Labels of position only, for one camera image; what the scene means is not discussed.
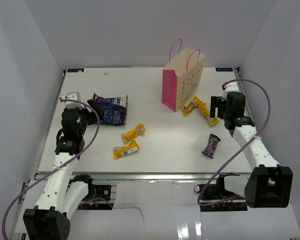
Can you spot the pink and cream paper bag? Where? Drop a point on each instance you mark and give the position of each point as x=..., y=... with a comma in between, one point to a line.
x=181, y=76

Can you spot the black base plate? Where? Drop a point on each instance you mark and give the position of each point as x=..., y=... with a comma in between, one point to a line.
x=213, y=194
x=102, y=191

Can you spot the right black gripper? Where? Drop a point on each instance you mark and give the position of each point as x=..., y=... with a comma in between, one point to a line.
x=217, y=102

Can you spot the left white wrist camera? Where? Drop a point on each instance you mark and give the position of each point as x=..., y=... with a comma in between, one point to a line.
x=71, y=99

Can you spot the brown M&M packet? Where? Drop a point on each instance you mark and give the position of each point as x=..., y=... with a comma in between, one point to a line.
x=211, y=147

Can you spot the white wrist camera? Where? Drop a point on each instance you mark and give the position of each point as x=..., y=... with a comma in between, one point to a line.
x=71, y=99
x=230, y=87

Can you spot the right blue table label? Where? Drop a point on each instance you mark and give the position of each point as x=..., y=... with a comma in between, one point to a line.
x=224, y=69

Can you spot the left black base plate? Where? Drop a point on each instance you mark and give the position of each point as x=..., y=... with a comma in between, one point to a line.
x=102, y=191

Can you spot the blue purple chips bag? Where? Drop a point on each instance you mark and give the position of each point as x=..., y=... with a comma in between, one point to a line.
x=115, y=109

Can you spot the yellow M&M packet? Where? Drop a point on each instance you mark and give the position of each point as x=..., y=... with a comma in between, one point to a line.
x=194, y=104

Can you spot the yellow snack packet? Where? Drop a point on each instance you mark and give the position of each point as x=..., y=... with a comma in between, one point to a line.
x=206, y=113
x=122, y=151
x=134, y=133

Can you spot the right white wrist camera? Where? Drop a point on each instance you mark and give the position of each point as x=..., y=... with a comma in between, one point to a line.
x=230, y=87

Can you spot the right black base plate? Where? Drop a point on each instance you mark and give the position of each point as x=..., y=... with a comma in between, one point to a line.
x=213, y=194

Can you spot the blue table label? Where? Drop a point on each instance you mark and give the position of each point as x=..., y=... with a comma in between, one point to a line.
x=224, y=69
x=75, y=70

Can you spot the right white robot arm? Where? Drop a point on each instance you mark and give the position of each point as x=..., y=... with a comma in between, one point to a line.
x=269, y=184

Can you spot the left blue table label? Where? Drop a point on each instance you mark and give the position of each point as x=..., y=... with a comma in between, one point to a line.
x=75, y=70

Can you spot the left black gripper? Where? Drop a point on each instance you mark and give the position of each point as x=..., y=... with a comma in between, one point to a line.
x=92, y=116

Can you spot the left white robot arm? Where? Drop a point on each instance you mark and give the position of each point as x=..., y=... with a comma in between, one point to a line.
x=50, y=218

